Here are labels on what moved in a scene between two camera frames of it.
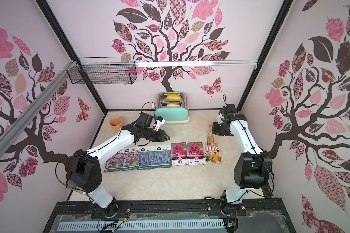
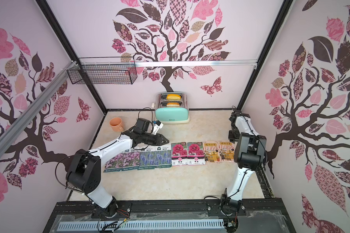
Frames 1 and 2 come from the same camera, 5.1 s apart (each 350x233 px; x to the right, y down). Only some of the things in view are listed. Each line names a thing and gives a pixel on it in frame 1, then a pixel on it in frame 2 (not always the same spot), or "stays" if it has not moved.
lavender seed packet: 163,158 stays
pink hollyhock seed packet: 179,154 stays
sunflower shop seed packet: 211,147 -> 226,151
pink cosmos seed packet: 131,158 stays
